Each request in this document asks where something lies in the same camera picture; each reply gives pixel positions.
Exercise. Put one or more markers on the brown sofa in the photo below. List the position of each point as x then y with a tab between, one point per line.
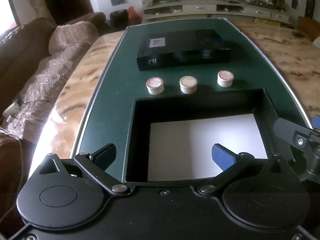
27	42

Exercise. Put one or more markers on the green desk mat silver edge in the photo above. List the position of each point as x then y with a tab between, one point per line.
115	92

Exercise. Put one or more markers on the brown wooden chair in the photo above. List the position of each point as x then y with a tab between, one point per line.
308	28

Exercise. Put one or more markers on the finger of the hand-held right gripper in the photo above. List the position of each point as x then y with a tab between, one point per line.
316	122
283	127

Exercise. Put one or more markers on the black box white inside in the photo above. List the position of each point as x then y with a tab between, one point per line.
140	130

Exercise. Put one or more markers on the white tv cabinet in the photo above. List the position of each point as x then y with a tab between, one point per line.
200	7

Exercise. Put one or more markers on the white round cap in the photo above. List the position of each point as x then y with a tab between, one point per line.
155	86
225	78
188	85

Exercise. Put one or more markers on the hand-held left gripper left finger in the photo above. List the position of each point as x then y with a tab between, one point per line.
106	156

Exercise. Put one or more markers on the black bag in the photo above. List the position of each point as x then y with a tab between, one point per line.
119	18

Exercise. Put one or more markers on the black box lid white label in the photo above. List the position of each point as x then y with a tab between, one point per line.
187	55

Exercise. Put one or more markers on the red plastic bag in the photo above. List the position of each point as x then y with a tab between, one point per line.
134	15

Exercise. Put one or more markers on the small dark wall picture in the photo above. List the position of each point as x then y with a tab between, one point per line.
295	0

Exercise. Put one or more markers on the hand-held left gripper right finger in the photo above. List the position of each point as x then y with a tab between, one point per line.
223	157

